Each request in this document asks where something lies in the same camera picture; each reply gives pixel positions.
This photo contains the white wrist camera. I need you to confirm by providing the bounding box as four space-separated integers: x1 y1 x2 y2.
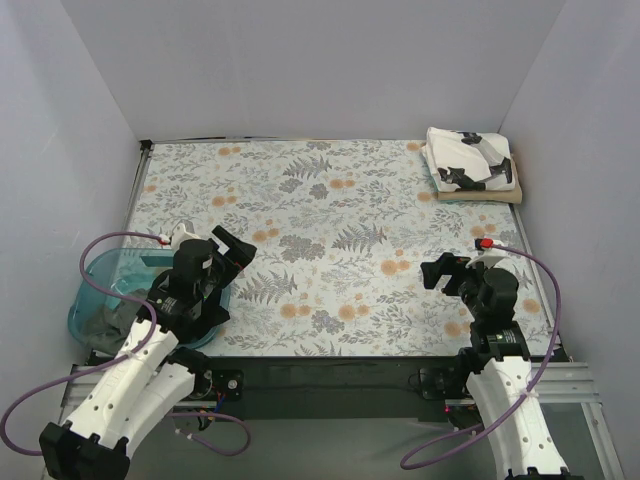
169 222 199 251
466 238 508 269

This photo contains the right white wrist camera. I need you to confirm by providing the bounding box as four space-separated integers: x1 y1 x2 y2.
466 238 508 269

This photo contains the white printed folded t shirt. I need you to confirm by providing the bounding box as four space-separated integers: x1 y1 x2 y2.
421 127 515 192

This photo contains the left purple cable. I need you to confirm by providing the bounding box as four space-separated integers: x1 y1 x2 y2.
0 232 174 457

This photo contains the teal plastic basket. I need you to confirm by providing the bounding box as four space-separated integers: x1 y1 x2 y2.
68 249 230 349

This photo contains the aluminium rail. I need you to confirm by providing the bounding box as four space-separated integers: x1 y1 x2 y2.
59 363 626 480

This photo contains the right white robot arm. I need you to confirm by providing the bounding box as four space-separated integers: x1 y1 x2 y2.
421 252 572 479

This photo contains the floral table cloth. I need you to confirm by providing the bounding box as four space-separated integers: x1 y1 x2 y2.
126 140 524 356

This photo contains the purple cable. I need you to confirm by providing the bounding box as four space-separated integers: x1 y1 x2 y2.
399 241 562 469
0 232 174 457

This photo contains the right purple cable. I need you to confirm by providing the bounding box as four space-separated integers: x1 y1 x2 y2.
399 241 562 469

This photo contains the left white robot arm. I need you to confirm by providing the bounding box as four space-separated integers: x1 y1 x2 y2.
39 225 257 479

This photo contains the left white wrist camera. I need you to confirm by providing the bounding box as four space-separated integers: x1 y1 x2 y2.
169 222 199 251

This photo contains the grey t shirt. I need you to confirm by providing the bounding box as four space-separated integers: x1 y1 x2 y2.
80 301 140 356

